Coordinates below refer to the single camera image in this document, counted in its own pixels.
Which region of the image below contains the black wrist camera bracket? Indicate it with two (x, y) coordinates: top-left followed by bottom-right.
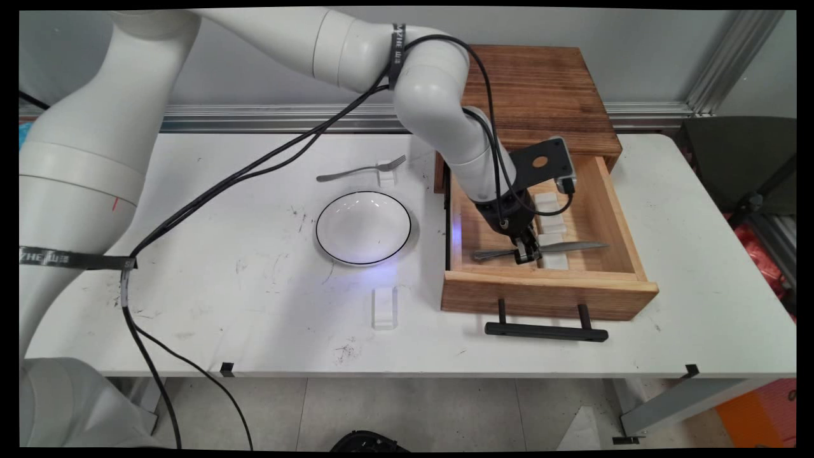
(508, 136), (579, 195)

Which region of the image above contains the black round floor object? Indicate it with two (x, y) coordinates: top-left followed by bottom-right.
(330, 431), (411, 453)

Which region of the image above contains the black floor cable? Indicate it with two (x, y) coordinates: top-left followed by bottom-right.
(135, 326), (254, 451)

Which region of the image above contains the grey table leg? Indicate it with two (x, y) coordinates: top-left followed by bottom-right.
(612, 378), (752, 445)
(130, 377), (167, 437)

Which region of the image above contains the horizontal aluminium rail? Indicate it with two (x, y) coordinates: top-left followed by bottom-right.
(19, 102), (694, 135)

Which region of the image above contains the orange box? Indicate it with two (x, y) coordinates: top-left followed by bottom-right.
(715, 379), (797, 448)

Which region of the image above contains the black velcro cable strap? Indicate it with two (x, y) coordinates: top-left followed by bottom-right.
(19, 246), (138, 307)
(388, 24), (408, 91)

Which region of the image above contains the light wooden drawer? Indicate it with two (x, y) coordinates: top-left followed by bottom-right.
(441, 149), (660, 322)

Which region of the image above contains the dark wooden drawer cabinet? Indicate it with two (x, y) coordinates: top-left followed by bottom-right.
(434, 43), (624, 195)

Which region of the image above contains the white plate black rim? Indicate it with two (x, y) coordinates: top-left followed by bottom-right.
(315, 191), (413, 267)

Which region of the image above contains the red bag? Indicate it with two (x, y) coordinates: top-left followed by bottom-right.
(725, 213), (797, 319)

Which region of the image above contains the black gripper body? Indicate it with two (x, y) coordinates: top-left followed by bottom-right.
(473, 187), (542, 247)

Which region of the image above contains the slanted aluminium frame post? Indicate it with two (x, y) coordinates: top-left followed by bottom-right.
(685, 10), (787, 117)

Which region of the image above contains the silver metal fork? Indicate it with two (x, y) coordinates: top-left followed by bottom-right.
(316, 155), (408, 183)

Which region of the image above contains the black drawer handle bar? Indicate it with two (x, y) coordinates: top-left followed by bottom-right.
(485, 298), (610, 344)

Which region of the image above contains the silver metal table knife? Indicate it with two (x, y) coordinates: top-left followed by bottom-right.
(473, 240), (611, 262)

